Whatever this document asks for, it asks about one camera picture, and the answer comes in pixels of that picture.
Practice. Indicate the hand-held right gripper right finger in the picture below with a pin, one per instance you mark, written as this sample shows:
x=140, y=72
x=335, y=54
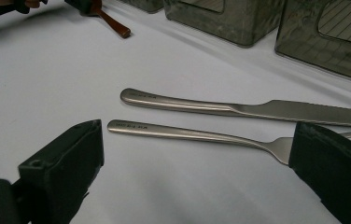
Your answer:
x=335, y=168

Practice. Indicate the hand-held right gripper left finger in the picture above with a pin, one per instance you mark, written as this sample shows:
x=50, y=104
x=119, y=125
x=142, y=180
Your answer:
x=61, y=174

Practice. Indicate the brown wooden spoon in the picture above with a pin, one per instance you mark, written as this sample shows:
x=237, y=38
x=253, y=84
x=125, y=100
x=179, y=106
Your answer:
x=114, y=25

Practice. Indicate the translucent grey plastic bin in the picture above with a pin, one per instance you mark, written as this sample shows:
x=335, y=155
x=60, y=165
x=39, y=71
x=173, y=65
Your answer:
x=145, y=3
x=326, y=46
x=226, y=25

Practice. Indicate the steel table knife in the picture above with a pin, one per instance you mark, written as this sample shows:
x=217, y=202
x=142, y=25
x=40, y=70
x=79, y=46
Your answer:
x=288, y=109

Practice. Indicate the steel fork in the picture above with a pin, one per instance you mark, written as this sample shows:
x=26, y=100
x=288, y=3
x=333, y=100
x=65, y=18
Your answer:
x=195, y=134

